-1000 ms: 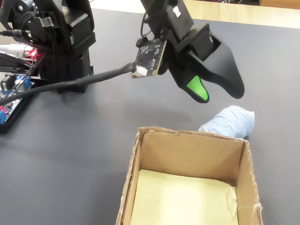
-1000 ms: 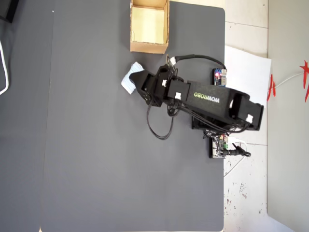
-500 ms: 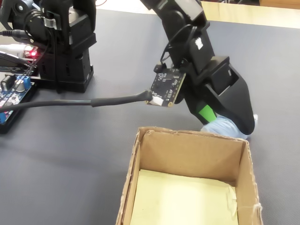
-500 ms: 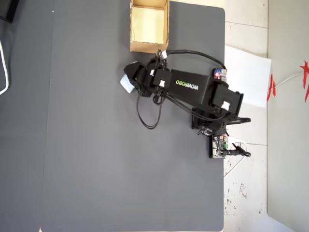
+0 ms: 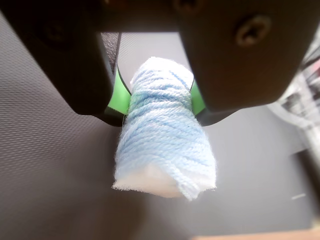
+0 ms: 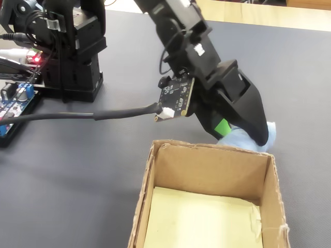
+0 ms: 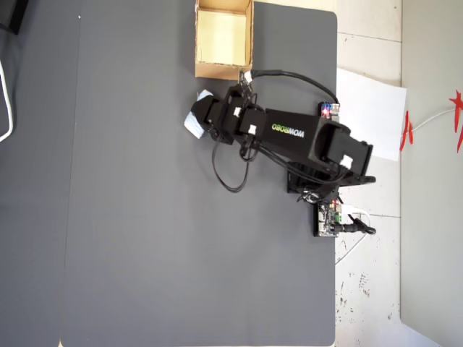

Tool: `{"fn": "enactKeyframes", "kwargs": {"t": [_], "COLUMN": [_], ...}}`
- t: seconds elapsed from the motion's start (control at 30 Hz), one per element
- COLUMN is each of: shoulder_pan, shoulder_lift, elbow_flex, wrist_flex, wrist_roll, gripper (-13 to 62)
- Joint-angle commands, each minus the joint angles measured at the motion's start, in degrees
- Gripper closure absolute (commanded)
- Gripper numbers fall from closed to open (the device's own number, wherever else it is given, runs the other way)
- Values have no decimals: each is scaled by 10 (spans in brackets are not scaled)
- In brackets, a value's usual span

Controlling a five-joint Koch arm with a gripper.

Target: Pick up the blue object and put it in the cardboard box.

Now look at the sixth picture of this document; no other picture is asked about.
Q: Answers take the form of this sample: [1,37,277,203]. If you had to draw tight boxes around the black plug cable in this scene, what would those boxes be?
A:
[0,32,29,42]

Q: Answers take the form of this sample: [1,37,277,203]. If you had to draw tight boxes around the blue circuit board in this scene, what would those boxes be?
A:
[0,81,36,137]

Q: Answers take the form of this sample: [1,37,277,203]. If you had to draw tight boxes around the clear plastic clip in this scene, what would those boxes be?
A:
[46,18,66,33]

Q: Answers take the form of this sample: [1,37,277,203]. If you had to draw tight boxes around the light blue yarn block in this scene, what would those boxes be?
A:
[216,120,277,152]

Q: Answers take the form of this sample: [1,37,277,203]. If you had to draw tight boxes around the blue electronics control board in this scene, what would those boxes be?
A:
[0,89,43,149]

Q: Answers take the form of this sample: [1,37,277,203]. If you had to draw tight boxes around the black wrist camera board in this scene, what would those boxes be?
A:
[154,75,195,122]

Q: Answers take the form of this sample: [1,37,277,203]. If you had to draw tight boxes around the white cable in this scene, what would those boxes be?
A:
[0,48,29,58]

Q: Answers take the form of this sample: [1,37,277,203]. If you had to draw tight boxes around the pale yellow paper sheet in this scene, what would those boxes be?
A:
[143,187,263,248]

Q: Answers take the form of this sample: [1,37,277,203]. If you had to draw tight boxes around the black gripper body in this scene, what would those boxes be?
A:
[168,24,239,87]

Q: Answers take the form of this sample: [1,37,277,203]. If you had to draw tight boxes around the brown cardboard box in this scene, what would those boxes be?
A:
[127,139,291,248]

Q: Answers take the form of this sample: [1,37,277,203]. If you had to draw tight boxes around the small board red LED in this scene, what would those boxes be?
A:
[25,50,44,65]

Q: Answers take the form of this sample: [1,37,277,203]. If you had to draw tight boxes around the thick black camera cable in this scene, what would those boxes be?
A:
[0,102,163,125]

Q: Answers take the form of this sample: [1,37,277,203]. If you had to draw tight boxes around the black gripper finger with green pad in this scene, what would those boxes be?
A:
[192,85,233,140]
[206,59,269,147]

